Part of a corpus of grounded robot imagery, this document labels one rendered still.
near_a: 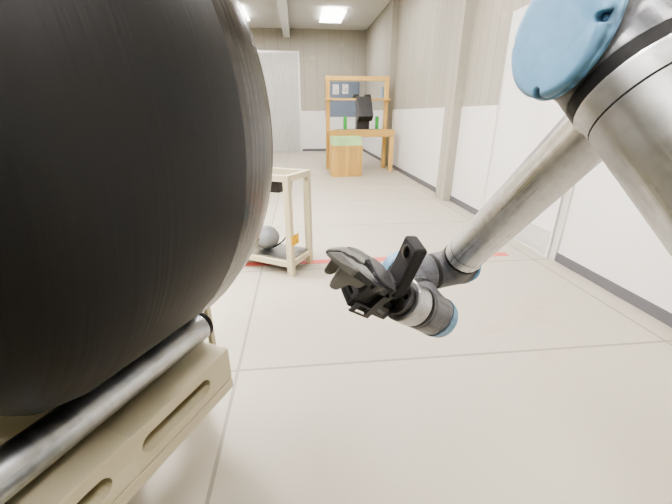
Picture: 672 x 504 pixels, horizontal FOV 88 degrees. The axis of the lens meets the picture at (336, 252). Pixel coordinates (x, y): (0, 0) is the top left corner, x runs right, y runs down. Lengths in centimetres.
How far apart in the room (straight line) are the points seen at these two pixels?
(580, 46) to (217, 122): 32
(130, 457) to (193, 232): 30
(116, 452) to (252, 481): 103
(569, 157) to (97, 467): 71
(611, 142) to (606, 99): 4
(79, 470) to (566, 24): 64
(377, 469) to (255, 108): 134
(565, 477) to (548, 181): 125
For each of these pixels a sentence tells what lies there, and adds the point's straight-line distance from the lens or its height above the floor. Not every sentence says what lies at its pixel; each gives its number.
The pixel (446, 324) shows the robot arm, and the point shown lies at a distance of 77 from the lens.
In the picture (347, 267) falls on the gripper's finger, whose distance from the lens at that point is 55.
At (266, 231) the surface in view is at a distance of 292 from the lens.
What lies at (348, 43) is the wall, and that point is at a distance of 1282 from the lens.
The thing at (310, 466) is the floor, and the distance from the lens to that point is 151.
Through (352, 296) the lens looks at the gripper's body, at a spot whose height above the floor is 91.
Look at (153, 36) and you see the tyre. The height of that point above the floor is 126.
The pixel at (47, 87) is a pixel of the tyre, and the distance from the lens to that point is 26.
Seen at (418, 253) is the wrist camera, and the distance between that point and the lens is 60.
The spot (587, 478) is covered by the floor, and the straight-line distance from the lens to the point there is 173.
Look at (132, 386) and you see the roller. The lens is 51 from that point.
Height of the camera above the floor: 121
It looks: 22 degrees down
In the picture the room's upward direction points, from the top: straight up
